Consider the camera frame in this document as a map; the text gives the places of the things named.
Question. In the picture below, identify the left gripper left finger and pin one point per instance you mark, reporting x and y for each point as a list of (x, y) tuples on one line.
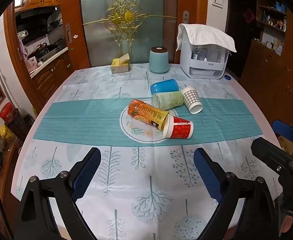
[(35, 219)]

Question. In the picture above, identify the light blue canister brown lid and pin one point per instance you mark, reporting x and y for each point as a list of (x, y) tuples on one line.
[(158, 60)]

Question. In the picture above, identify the round floral placemat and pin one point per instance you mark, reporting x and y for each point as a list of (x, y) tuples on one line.
[(139, 131)]

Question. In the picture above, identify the orange printed cup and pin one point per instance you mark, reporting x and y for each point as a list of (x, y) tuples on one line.
[(147, 114)]

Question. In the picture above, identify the tree print tablecloth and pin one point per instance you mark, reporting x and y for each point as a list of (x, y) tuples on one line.
[(144, 192)]

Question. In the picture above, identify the green printed cup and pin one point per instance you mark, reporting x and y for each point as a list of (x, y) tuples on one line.
[(167, 100)]

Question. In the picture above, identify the white cosmetic organizer box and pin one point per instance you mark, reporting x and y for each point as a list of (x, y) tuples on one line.
[(203, 62)]

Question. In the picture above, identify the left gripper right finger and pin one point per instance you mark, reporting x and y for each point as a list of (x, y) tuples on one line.
[(258, 216)]

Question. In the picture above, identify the white wall switch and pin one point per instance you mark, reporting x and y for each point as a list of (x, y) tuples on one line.
[(217, 3)]

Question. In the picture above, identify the red tin can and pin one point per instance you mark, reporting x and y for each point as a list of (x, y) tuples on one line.
[(7, 112)]

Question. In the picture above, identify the teal table runner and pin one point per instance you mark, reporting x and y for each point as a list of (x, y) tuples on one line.
[(96, 122)]

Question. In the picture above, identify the white towel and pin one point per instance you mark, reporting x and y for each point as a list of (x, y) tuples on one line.
[(201, 34)]

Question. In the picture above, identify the grey checkered paper cup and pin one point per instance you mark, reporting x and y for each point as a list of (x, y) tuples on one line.
[(192, 100)]

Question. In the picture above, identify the red white paper cup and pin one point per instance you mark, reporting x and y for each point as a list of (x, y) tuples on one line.
[(177, 128)]

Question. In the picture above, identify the yellow tissue box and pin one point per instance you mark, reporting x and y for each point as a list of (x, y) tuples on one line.
[(120, 65)]

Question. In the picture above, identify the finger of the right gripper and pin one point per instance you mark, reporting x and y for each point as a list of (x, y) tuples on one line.
[(271, 155), (283, 130)]

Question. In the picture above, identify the blue plastic cup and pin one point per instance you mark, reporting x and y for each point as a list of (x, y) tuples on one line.
[(164, 86)]

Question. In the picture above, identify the wooden kitchen cabinets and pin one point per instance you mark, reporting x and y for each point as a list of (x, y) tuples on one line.
[(46, 43)]

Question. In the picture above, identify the frosted glass sliding door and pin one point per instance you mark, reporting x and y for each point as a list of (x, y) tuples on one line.
[(113, 28)]

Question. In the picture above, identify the cardboard box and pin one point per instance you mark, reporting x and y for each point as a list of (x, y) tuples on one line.
[(286, 145)]

